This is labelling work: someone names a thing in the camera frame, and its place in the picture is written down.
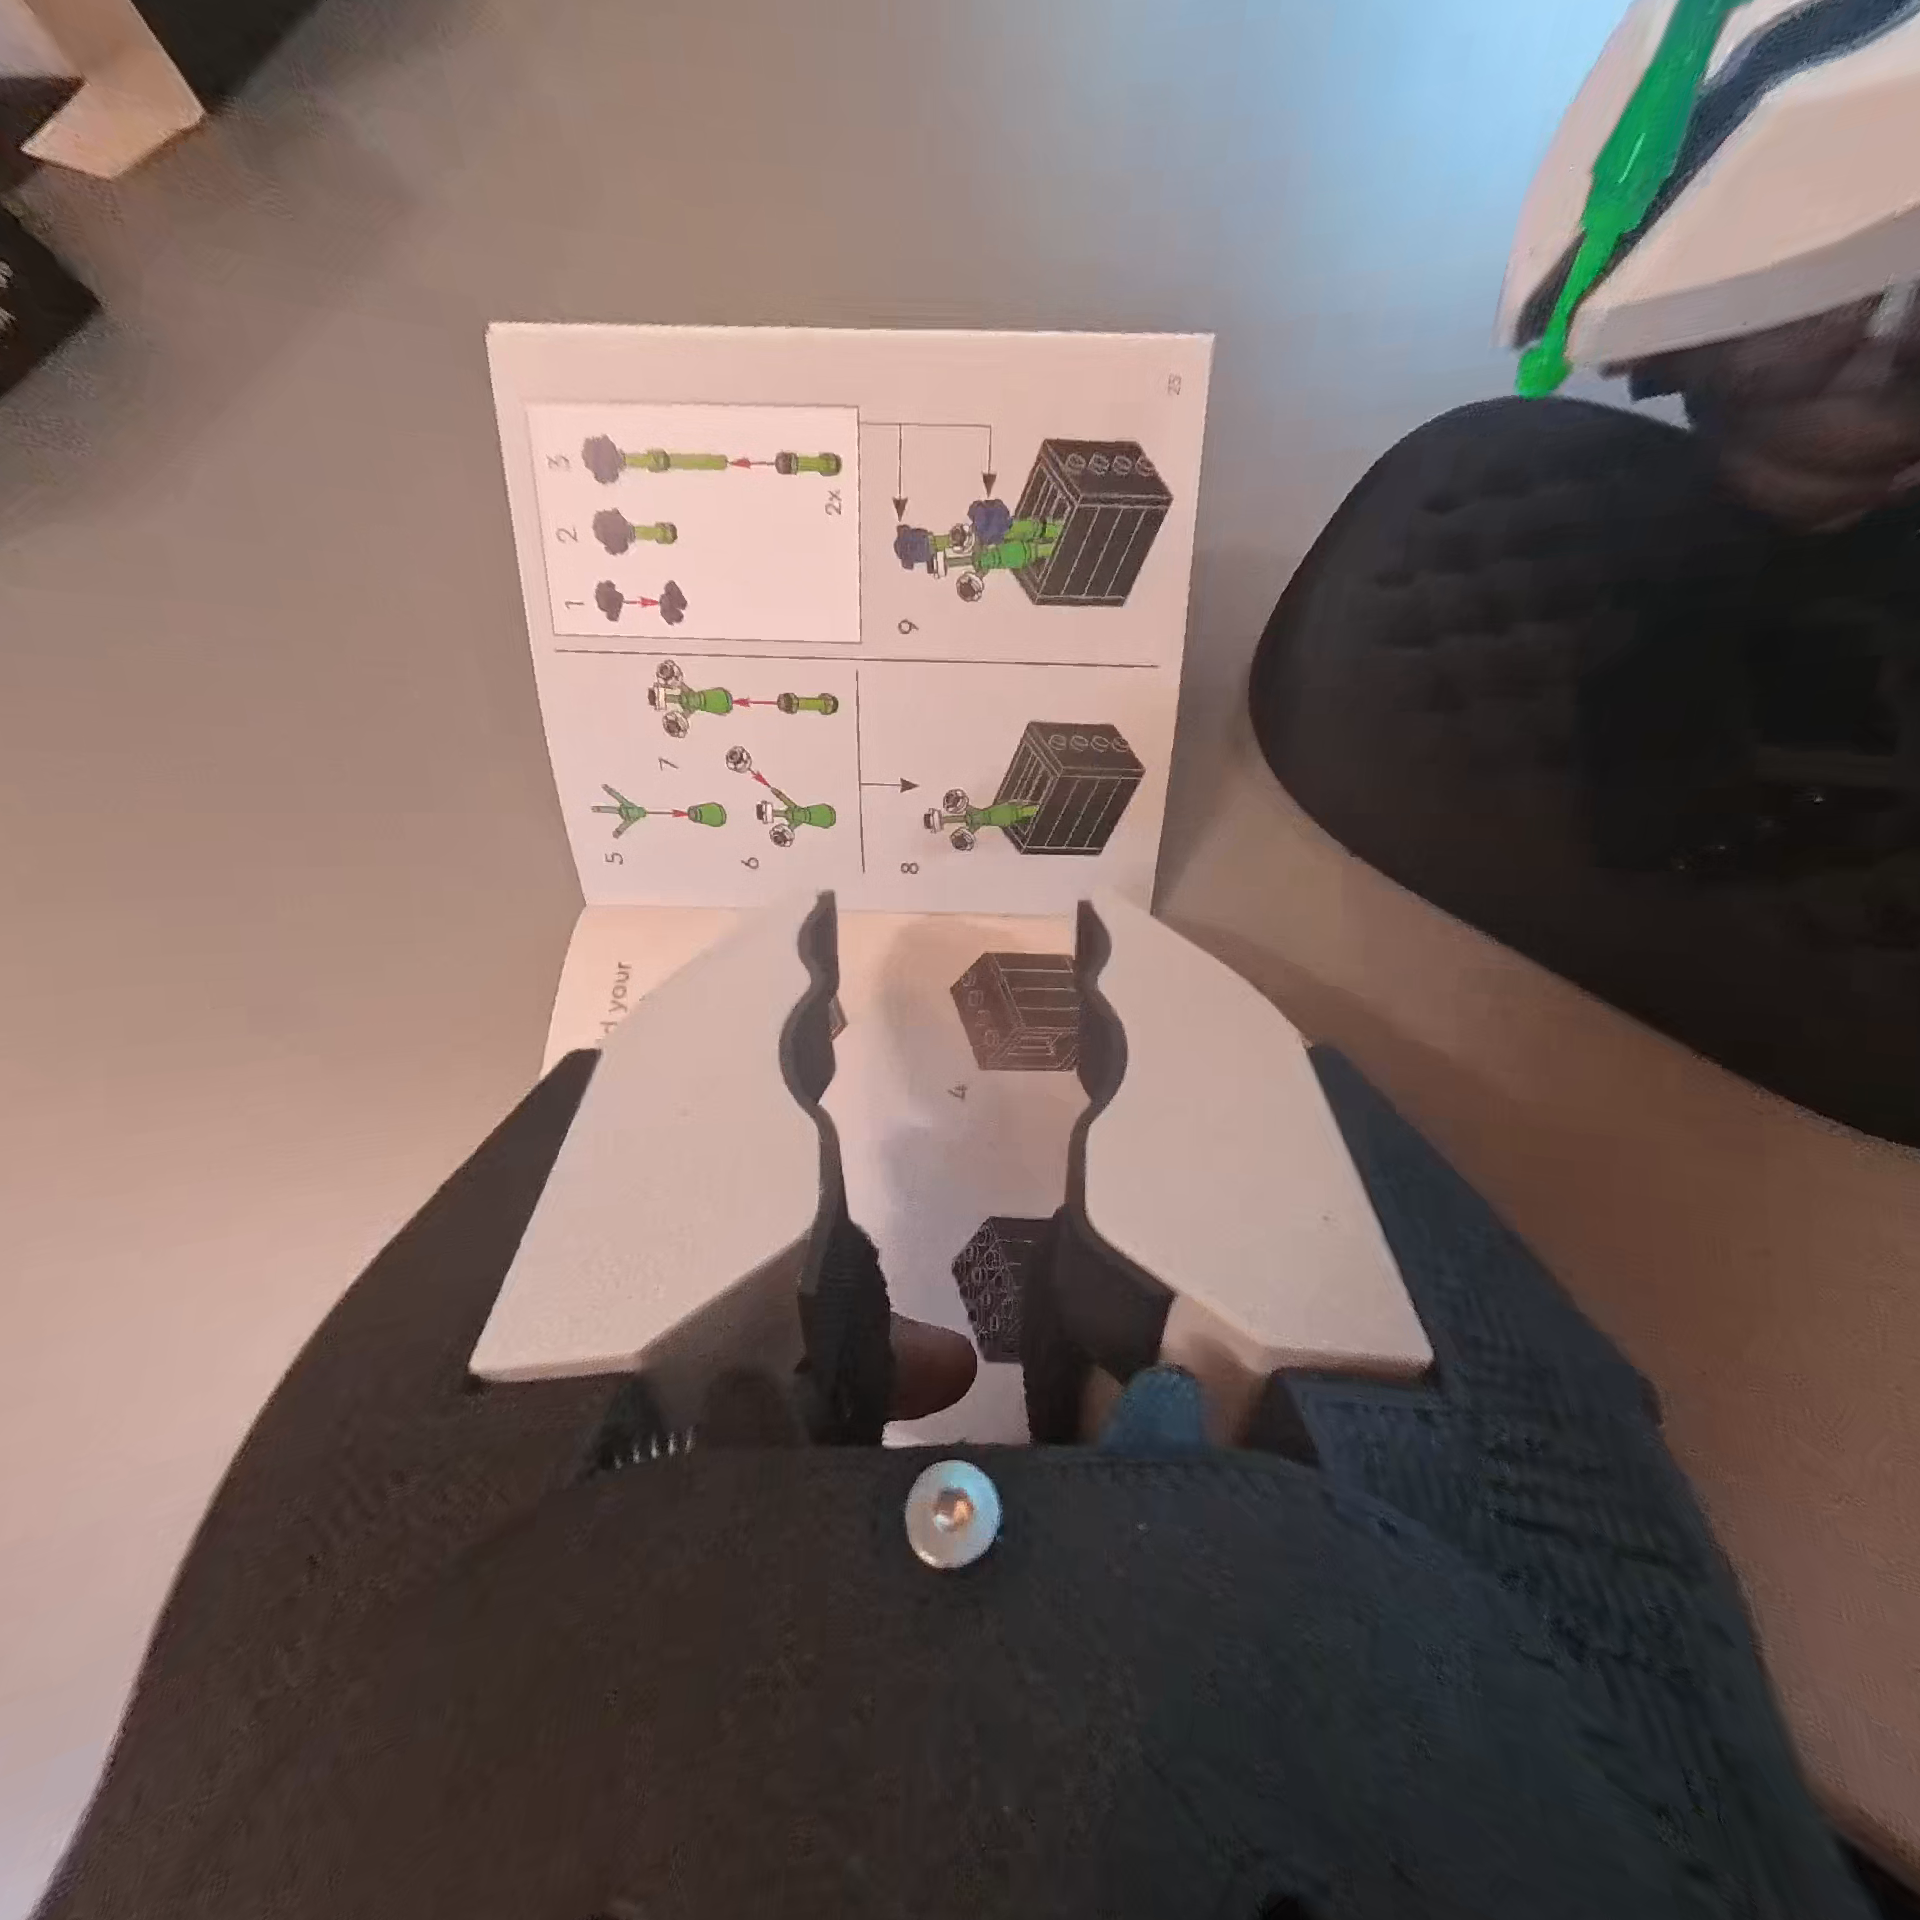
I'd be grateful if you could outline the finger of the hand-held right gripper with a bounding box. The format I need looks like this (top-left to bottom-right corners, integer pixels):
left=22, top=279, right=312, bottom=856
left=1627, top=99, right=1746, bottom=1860
left=1498, top=0, right=1706, bottom=355
left=1574, top=0, right=1920, bottom=374

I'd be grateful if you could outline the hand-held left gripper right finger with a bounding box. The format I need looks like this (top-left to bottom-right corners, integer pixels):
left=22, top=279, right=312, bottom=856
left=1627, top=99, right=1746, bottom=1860
left=1027, top=895, right=1438, bottom=1448

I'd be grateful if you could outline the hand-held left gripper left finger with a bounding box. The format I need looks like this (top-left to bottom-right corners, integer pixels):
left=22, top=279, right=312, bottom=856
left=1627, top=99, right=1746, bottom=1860
left=468, top=889, right=888, bottom=1448

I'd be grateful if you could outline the green lego flower stem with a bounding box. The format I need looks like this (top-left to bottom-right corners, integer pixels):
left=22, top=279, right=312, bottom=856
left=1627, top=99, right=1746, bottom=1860
left=1511, top=0, right=1730, bottom=403

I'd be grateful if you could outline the lego instruction booklet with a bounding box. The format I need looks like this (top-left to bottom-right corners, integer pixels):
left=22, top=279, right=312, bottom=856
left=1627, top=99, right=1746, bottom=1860
left=485, top=321, right=1215, bottom=1448

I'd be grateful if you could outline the person's right hand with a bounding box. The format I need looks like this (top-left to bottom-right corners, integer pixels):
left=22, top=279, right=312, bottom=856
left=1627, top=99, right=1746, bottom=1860
left=1656, top=276, right=1920, bottom=535

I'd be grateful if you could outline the black padded wrist rest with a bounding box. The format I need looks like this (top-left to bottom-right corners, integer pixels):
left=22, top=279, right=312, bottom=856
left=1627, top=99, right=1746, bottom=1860
left=1247, top=397, right=1920, bottom=1155

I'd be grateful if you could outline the black printed cardboard box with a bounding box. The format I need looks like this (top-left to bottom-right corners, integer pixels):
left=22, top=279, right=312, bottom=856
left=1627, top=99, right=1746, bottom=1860
left=0, top=187, right=104, bottom=395

